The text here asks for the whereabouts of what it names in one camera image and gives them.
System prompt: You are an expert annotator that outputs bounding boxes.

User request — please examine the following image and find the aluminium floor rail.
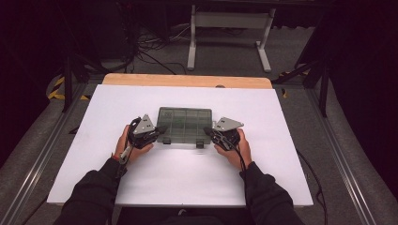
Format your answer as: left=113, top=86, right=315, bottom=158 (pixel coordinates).
left=0, top=82, right=92, bottom=225
left=304, top=88, right=378, bottom=225

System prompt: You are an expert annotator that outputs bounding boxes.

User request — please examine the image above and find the left hand-held gripper cable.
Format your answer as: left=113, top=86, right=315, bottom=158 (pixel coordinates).
left=115, top=116, right=143, bottom=183

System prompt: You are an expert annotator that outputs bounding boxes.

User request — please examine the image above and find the bundle of floor cables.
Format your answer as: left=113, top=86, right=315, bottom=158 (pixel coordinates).
left=123, top=22, right=191, bottom=76

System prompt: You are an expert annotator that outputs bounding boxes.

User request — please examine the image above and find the right hand-held gripper cable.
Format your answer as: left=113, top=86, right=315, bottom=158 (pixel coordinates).
left=218, top=130, right=252, bottom=208

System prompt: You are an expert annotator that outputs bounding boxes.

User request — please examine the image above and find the hand-held gripper cable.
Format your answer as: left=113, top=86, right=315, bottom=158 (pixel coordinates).
left=115, top=116, right=143, bottom=183
left=218, top=130, right=252, bottom=208

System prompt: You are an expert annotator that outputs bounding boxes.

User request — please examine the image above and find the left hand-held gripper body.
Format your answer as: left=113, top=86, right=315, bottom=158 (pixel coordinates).
left=127, top=113, right=160, bottom=150

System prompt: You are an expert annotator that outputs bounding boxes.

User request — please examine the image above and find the white board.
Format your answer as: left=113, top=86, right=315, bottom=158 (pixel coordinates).
left=46, top=83, right=314, bottom=209

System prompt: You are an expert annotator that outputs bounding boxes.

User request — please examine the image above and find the person's right hand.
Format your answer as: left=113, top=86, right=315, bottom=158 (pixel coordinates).
left=214, top=127, right=253, bottom=172

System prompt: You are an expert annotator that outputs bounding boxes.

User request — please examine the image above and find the wooden table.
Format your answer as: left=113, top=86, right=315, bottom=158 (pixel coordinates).
left=101, top=73, right=273, bottom=90

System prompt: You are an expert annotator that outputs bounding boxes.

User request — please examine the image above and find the black floor cable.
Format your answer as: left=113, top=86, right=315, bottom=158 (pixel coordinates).
left=295, top=149, right=329, bottom=225

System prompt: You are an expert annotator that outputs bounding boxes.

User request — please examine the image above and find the person's left hand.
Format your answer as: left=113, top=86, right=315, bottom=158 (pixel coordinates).
left=114, top=124, right=155, bottom=164

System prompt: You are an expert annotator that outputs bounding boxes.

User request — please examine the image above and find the yellow black floor tape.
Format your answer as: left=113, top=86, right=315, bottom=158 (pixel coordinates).
left=46, top=75, right=92, bottom=101

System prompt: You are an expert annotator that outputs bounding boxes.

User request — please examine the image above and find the grey plastic compartment box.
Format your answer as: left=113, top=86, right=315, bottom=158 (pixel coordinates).
left=155, top=106, right=218, bottom=149

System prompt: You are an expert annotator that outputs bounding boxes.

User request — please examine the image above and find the black metal stand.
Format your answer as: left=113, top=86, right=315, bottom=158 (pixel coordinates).
left=59, top=46, right=106, bottom=114
left=271, top=59, right=332, bottom=119

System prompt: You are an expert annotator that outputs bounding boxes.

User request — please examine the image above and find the person's lap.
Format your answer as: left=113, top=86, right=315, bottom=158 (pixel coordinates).
left=115, top=206, right=253, bottom=225

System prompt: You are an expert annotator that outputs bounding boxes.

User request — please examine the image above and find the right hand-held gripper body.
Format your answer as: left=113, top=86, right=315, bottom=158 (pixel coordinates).
left=211, top=116, right=245, bottom=152

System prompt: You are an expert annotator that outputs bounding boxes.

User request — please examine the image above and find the white metal stand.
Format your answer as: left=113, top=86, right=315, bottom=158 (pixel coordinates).
left=186, top=4, right=277, bottom=74

